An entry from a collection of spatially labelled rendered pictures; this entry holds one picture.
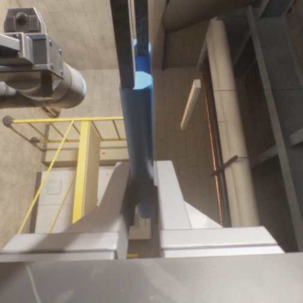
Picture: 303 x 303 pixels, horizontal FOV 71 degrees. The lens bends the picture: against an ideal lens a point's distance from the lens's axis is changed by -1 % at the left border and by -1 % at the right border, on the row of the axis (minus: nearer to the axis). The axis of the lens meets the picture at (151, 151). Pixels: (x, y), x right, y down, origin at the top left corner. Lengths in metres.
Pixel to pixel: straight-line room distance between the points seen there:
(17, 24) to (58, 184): 3.82
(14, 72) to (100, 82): 5.04
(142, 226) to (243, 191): 1.71
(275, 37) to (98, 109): 3.55
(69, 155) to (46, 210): 1.04
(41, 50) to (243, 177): 3.02
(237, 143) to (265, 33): 1.89
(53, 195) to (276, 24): 4.71
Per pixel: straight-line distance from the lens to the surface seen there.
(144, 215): 0.16
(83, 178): 2.90
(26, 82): 0.39
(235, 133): 3.34
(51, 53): 0.34
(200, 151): 4.57
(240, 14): 4.61
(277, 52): 4.08
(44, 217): 4.21
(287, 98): 3.65
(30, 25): 0.42
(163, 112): 4.82
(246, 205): 3.14
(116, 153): 4.11
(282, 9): 4.56
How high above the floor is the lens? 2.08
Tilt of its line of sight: level
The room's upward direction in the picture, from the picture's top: 88 degrees clockwise
